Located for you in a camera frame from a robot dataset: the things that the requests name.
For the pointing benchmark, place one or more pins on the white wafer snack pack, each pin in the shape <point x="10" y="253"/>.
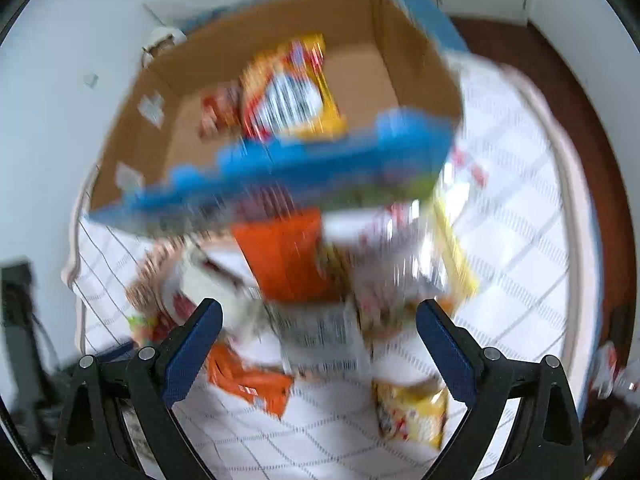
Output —
<point x="190" y="276"/>

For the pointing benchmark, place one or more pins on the colourful candy ball bag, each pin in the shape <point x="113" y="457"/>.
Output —
<point x="144" y="329"/>

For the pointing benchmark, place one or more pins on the clear yellow edged snack packet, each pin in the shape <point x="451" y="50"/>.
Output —
<point x="405" y="254"/>

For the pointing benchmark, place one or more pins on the bear print long pillow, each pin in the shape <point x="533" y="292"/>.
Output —
<point x="162" y="38"/>

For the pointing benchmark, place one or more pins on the dark red jerky packet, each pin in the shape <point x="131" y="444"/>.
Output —
<point x="220" y="111"/>

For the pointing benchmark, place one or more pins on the white diamond pattern blanket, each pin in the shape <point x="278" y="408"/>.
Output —
<point x="527" y="241"/>

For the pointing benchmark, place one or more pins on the red white strip snack packet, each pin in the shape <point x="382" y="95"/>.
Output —
<point x="464" y="163"/>

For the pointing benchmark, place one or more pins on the yellow guoba snack bag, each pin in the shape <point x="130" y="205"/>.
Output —
<point x="415" y="413"/>

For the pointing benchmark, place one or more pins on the yellow red noodle bag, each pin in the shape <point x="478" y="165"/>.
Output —
<point x="285" y="95"/>

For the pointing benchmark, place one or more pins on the grey white snack packet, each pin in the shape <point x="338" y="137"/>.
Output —
<point x="321" y="341"/>

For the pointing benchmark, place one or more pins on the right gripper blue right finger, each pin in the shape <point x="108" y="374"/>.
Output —
<point x="453" y="350"/>

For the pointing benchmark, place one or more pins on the orange snack bag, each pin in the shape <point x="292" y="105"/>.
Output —
<point x="283" y="257"/>
<point x="265" y="388"/>

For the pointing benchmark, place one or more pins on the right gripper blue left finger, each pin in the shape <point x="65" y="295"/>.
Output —
<point x="184" y="351"/>

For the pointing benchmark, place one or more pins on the open cardboard milk box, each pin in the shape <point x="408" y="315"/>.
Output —
<point x="401" y="104"/>

